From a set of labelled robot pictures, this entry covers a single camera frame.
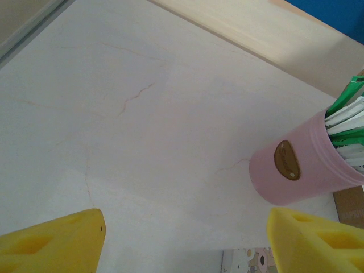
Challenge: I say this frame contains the aluminium table side rail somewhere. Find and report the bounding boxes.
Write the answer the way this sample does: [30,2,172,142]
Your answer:
[0,0,71,68]

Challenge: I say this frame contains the pink cup with oval label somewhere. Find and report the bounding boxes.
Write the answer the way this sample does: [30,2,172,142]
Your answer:
[249,107,364,206]

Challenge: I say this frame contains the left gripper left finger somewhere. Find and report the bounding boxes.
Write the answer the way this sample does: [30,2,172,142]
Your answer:
[0,208,106,273]

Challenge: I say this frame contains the green white sugar packet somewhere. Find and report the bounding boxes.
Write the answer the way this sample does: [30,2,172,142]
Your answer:
[331,127,364,147]
[325,75,364,118]

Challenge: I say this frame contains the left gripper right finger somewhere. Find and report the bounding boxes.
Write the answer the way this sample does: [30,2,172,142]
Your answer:
[267,206,364,273]

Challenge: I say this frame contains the brown cardboard napkin tray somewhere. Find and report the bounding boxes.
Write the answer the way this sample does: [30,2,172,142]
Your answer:
[333,184,364,222]

